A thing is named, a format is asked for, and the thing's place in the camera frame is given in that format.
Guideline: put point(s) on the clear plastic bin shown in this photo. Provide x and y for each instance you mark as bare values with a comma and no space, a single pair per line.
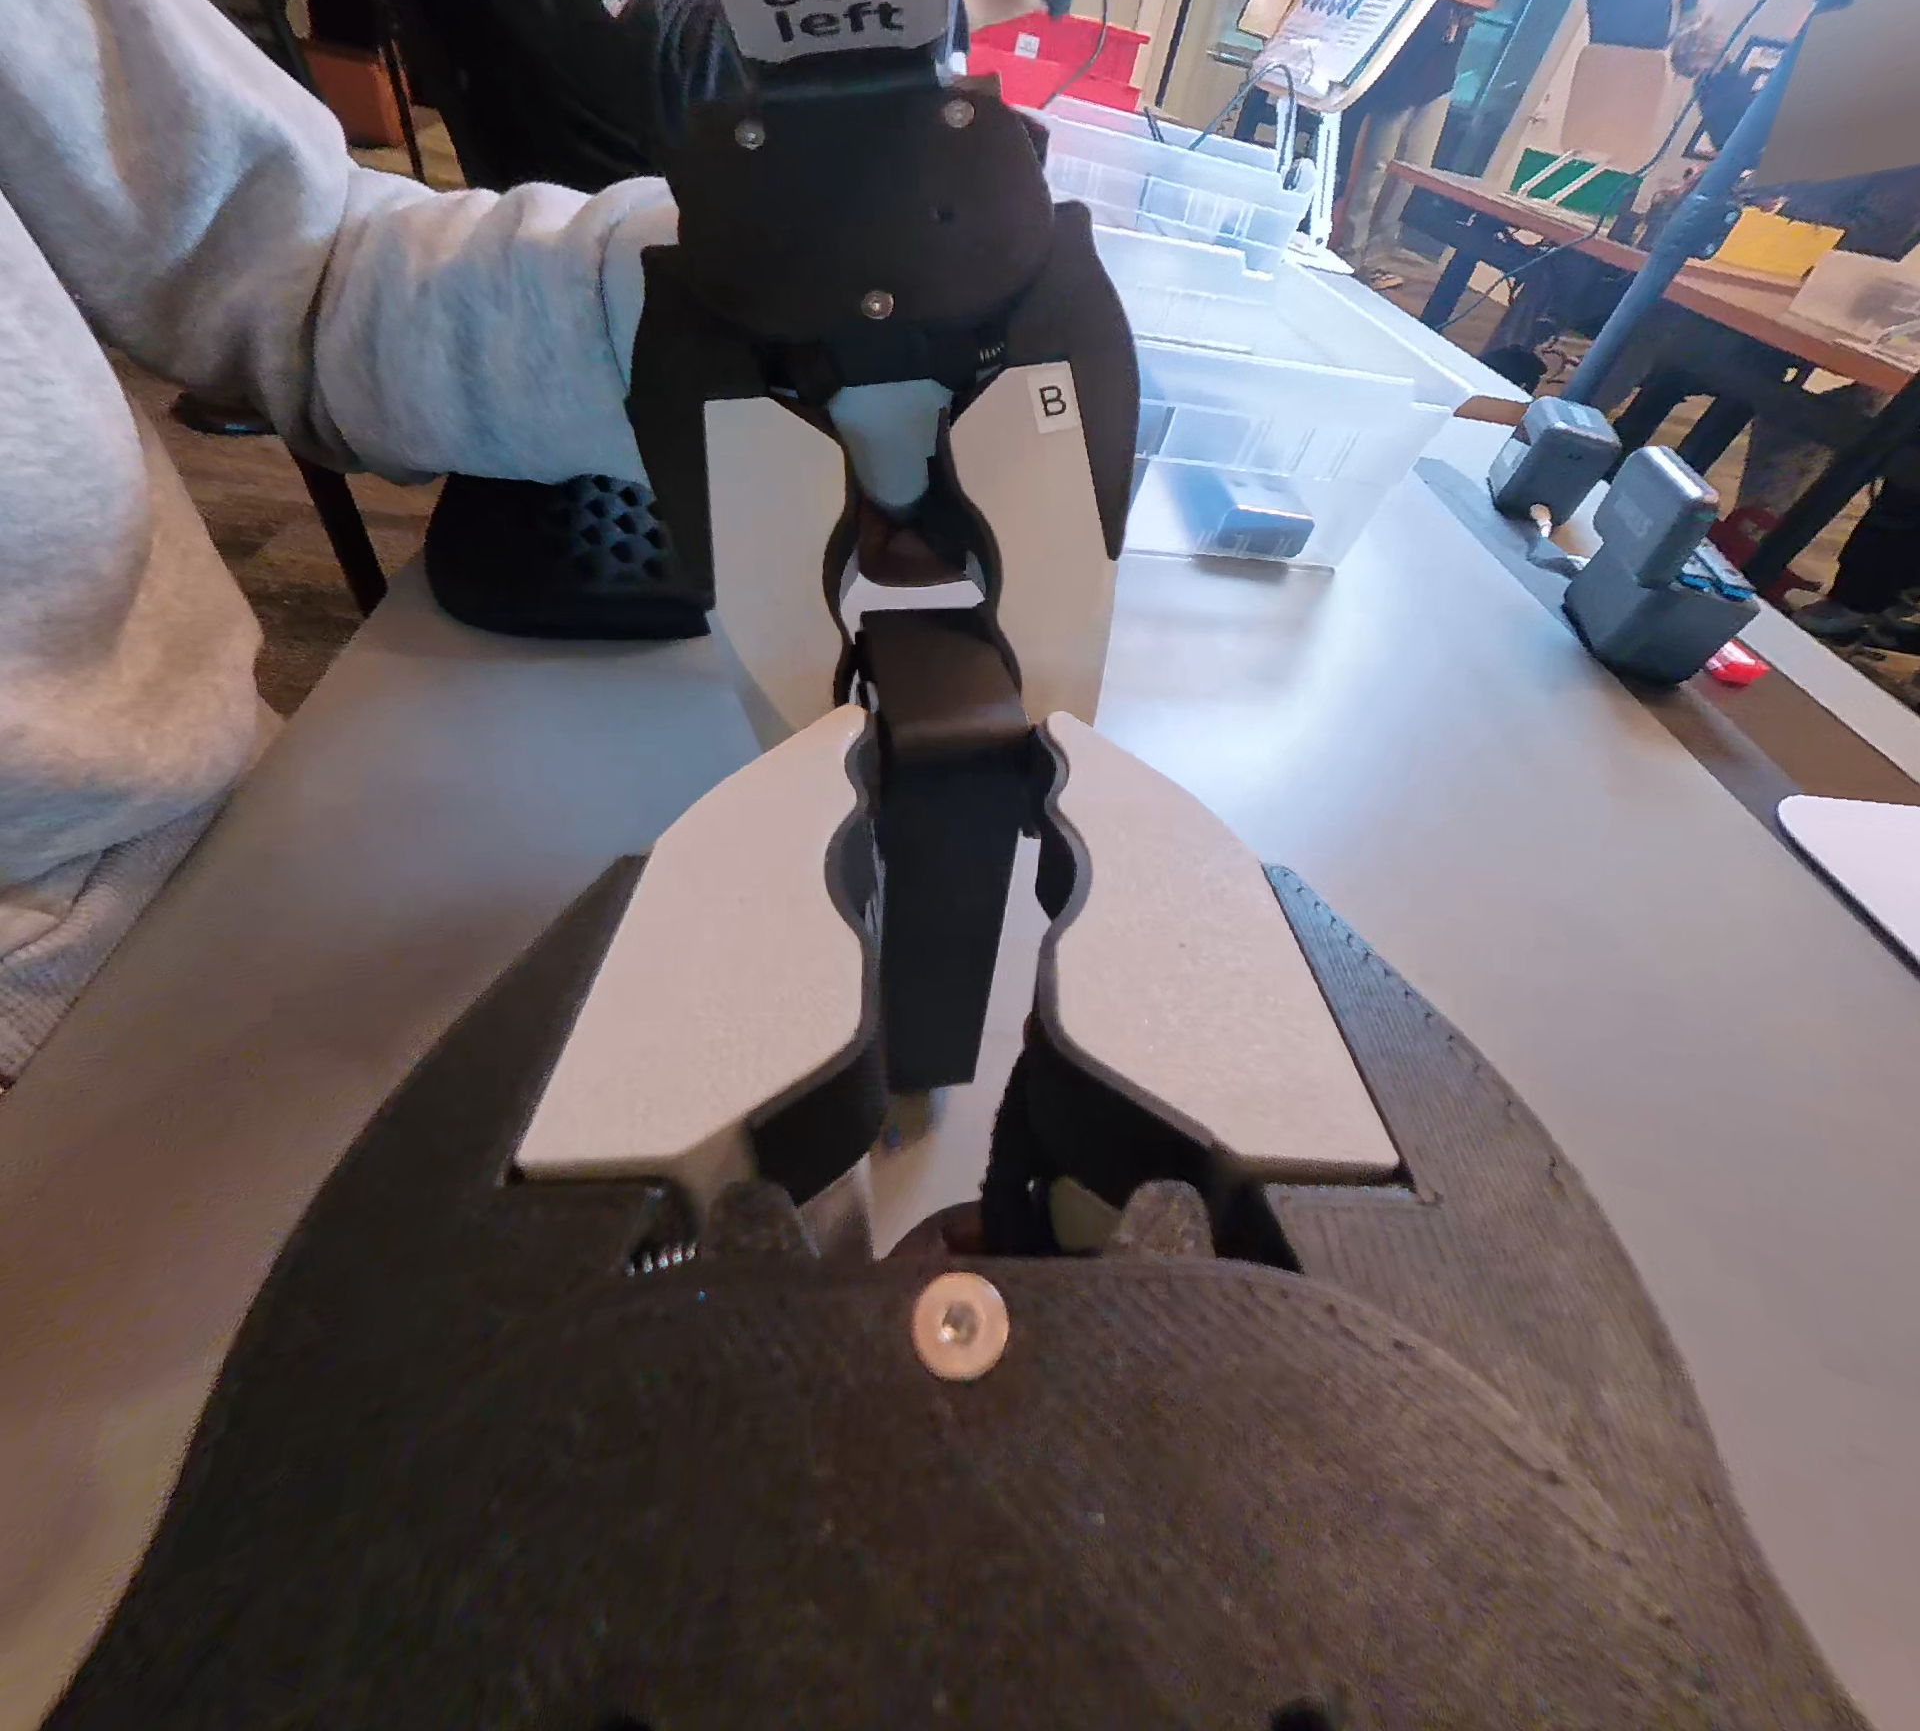
1170,178
1290,410

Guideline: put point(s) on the person's left forearm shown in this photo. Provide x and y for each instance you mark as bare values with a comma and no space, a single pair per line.
374,290

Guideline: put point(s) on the red plastic bin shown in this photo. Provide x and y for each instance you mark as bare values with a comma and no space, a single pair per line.
1035,50

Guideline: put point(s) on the grey battery charger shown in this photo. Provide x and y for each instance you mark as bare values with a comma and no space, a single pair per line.
1561,456

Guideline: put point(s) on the small red item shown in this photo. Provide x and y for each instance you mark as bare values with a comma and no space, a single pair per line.
1737,666

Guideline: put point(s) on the green and white board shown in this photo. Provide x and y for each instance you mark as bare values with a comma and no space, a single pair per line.
1561,174

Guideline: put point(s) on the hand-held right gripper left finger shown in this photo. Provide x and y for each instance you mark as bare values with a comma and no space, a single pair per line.
705,982

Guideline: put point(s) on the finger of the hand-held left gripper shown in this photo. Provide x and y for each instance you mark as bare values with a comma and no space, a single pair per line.
765,532
1050,486

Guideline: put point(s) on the yellow bin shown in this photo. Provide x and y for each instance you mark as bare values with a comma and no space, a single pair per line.
1771,242

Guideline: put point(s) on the grey clamp mounts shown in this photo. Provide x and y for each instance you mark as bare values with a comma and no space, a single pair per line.
1659,562

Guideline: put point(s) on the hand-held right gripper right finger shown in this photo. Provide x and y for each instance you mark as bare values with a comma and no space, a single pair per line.
1200,982

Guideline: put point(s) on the wooden desk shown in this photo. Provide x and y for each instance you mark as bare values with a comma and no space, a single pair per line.
1755,306

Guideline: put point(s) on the black usb hub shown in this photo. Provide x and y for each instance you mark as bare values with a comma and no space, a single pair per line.
944,862
1253,516

